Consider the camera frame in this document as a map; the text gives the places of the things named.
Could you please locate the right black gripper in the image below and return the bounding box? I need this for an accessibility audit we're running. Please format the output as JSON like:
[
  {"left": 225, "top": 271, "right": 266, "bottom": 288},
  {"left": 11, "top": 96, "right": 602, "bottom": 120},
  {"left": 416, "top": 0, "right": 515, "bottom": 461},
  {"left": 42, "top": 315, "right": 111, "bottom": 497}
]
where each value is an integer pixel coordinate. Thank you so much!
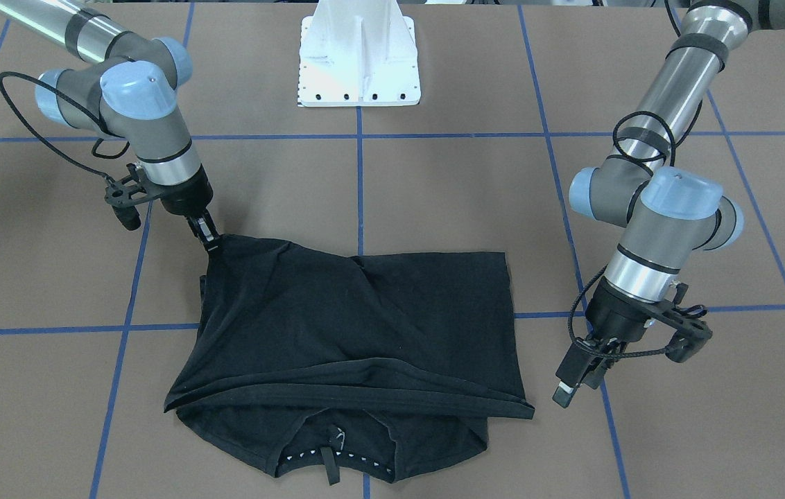
[{"left": 158, "top": 167, "right": 222, "bottom": 254}]

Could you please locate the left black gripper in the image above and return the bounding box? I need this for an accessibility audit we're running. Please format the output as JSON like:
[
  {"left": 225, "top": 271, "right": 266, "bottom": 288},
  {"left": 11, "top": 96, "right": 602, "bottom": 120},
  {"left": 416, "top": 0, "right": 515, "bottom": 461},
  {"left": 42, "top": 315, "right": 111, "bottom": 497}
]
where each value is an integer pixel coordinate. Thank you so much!
[{"left": 552, "top": 277, "right": 655, "bottom": 408}]

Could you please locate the black printed t-shirt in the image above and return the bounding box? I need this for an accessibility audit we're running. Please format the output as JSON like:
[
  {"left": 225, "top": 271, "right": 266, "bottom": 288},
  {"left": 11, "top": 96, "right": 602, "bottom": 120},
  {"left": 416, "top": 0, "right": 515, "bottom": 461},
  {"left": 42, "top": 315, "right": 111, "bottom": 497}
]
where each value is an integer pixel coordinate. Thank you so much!
[{"left": 164, "top": 236, "right": 535, "bottom": 483}]

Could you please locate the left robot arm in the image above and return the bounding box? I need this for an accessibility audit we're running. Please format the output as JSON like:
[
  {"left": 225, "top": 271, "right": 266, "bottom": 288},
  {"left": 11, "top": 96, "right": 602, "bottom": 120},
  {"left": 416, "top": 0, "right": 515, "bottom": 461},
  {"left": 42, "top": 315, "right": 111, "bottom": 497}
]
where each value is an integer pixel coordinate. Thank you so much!
[{"left": 552, "top": 1, "right": 785, "bottom": 408}]

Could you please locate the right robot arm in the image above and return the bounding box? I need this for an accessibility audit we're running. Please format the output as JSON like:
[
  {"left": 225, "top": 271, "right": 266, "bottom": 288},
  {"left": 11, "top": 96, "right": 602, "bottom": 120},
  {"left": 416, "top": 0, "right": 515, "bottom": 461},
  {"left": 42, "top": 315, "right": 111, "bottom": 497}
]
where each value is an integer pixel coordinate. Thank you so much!
[{"left": 0, "top": 1, "right": 221, "bottom": 254}]

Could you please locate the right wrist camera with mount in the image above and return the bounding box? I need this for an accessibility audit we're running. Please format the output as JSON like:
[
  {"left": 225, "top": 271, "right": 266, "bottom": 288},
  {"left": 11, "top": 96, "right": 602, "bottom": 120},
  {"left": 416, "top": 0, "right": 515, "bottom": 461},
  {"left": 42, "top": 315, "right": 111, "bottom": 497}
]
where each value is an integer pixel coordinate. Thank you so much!
[{"left": 104, "top": 162, "right": 162, "bottom": 231}]

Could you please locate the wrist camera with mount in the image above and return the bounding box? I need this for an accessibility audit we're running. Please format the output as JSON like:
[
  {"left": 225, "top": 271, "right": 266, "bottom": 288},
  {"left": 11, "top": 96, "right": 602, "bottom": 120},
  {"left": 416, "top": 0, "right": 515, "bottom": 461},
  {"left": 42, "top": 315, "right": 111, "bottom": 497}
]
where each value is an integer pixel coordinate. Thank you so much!
[
  {"left": 649, "top": 282, "right": 713, "bottom": 363},
  {"left": 104, "top": 162, "right": 162, "bottom": 231}
]

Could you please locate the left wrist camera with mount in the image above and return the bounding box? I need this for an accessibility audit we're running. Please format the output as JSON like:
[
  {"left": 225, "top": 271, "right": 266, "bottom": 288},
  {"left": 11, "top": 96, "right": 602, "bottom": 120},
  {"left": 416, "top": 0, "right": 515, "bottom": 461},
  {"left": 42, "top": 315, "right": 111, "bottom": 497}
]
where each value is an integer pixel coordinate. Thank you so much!
[{"left": 649, "top": 282, "right": 713, "bottom": 363}]

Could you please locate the white camera mast with base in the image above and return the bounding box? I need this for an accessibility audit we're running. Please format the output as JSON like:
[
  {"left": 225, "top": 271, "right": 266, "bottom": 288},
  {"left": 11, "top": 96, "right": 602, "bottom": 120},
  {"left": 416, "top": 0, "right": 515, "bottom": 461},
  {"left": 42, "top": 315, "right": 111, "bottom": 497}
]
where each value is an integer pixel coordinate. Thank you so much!
[{"left": 297, "top": 1, "right": 422, "bottom": 107}]

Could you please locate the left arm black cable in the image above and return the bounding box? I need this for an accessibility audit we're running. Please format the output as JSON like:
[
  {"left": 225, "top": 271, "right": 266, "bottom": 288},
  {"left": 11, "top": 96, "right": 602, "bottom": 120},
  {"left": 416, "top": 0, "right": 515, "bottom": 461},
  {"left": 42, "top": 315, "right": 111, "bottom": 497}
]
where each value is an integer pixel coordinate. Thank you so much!
[{"left": 568, "top": 0, "right": 726, "bottom": 361}]

